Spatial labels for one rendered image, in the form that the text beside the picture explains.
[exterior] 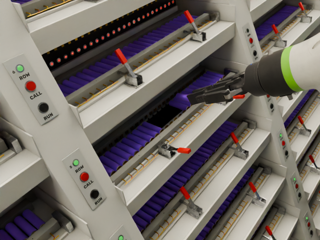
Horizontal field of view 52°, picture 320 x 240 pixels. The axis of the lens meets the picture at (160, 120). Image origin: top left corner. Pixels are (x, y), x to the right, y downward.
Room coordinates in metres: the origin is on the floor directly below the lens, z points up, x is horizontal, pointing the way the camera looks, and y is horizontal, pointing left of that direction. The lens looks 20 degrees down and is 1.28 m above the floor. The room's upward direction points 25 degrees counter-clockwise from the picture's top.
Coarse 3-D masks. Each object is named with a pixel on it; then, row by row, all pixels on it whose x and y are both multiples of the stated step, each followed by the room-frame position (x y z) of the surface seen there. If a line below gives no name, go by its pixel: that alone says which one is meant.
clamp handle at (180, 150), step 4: (168, 144) 0.73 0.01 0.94; (168, 148) 0.73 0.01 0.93; (172, 148) 0.72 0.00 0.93; (176, 148) 0.71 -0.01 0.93; (180, 148) 0.70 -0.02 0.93; (184, 148) 0.69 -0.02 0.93; (188, 148) 0.68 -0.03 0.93; (180, 152) 0.69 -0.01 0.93; (184, 152) 0.68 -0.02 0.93; (188, 152) 0.67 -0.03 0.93
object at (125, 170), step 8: (232, 72) 1.01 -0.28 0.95; (200, 104) 0.88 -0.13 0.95; (184, 112) 0.85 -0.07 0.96; (192, 112) 0.85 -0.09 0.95; (176, 120) 0.82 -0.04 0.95; (184, 120) 0.83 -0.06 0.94; (168, 128) 0.80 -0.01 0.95; (176, 128) 0.81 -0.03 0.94; (160, 136) 0.77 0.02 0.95; (168, 136) 0.78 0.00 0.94; (152, 144) 0.75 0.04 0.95; (144, 152) 0.73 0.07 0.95; (152, 152) 0.75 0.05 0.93; (136, 160) 0.71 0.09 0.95; (120, 168) 0.69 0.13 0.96; (128, 168) 0.69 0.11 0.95; (112, 176) 0.67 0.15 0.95; (120, 176) 0.67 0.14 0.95
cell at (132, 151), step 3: (117, 144) 0.79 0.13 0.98; (120, 144) 0.78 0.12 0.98; (123, 144) 0.78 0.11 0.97; (117, 147) 0.78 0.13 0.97; (120, 147) 0.78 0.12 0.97; (123, 147) 0.77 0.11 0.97; (126, 147) 0.77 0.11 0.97; (129, 147) 0.76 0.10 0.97; (123, 150) 0.77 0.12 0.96; (126, 150) 0.76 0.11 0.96; (129, 150) 0.75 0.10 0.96; (132, 150) 0.75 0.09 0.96; (135, 150) 0.75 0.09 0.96; (129, 153) 0.75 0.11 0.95; (132, 153) 0.74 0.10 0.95
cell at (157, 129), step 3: (144, 123) 0.85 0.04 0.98; (147, 123) 0.84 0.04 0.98; (144, 126) 0.84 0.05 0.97; (147, 126) 0.84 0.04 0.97; (150, 126) 0.83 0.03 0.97; (153, 126) 0.83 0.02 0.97; (156, 126) 0.82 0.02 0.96; (150, 129) 0.83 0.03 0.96; (153, 129) 0.82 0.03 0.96; (156, 129) 0.81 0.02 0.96; (159, 129) 0.81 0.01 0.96; (159, 132) 0.81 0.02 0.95
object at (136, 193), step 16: (208, 64) 1.10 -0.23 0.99; (224, 64) 1.05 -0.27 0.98; (240, 64) 1.00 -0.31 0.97; (176, 80) 1.01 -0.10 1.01; (208, 112) 0.87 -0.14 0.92; (224, 112) 0.87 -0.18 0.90; (112, 128) 0.83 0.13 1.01; (192, 128) 0.82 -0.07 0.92; (208, 128) 0.82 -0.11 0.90; (176, 144) 0.77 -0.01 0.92; (192, 144) 0.77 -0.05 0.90; (160, 160) 0.72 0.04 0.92; (176, 160) 0.72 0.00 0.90; (144, 176) 0.68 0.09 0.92; (160, 176) 0.68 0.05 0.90; (128, 192) 0.64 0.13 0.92; (144, 192) 0.65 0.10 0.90; (128, 208) 0.61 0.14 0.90
